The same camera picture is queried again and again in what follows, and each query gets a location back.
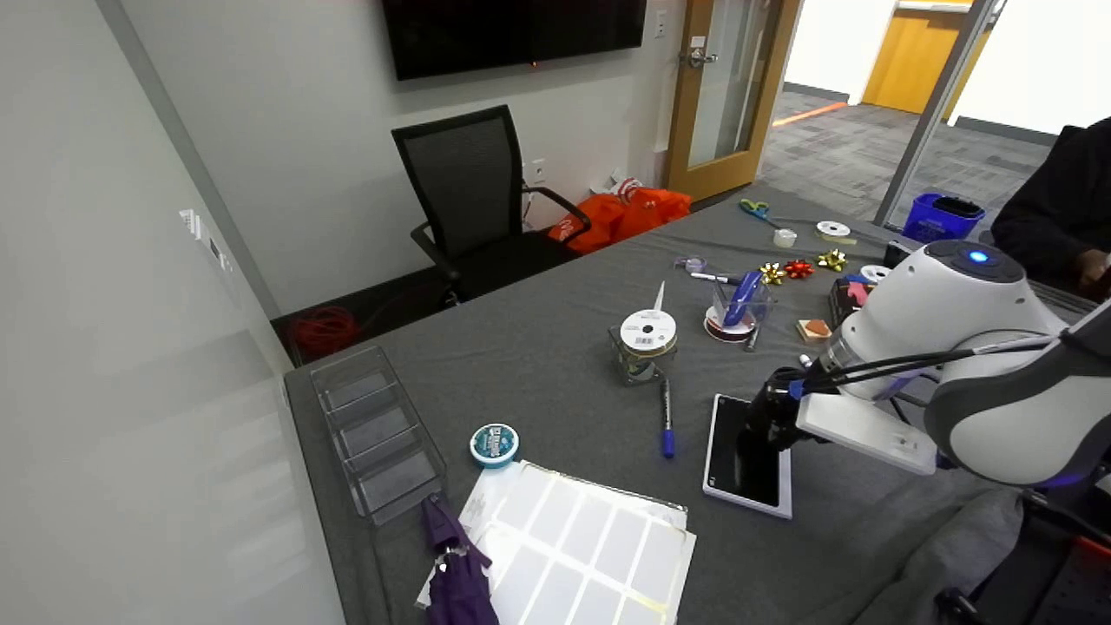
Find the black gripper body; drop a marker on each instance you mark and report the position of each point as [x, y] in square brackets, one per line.
[774, 408]

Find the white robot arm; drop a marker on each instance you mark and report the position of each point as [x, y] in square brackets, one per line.
[956, 359]

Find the person in black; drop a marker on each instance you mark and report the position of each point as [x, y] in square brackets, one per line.
[1058, 227]

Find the black and white box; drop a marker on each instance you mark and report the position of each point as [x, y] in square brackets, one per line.
[715, 466]

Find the blue pen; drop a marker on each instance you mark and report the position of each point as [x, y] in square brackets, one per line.
[668, 443]

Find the gold gift bow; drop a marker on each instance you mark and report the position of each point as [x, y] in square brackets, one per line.
[771, 275]
[836, 261]

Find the red gift bow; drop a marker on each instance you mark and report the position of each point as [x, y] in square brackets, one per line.
[800, 270]

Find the ribbon spool in jar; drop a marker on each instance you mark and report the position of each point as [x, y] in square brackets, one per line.
[643, 342]

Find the white ribbon spool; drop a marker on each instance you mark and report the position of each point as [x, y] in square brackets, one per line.
[874, 271]

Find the small white tape roll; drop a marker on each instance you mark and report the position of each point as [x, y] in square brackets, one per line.
[786, 239]

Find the blue bin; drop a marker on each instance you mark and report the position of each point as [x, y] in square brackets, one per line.
[942, 217]

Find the orange bag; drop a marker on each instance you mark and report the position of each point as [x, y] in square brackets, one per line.
[619, 217]

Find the teal tape roll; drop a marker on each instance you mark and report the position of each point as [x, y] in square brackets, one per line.
[496, 446]

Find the black office chair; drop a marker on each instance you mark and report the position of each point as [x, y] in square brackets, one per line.
[467, 180]

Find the wooden door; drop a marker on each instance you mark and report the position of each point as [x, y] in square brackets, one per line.
[732, 71]

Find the purple cloth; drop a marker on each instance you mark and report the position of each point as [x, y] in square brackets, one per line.
[458, 571]

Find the clear plastic tray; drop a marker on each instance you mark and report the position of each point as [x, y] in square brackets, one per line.
[380, 443]

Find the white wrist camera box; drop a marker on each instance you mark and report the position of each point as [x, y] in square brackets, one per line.
[865, 430]

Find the wall television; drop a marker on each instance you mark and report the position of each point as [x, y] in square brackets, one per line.
[456, 38]

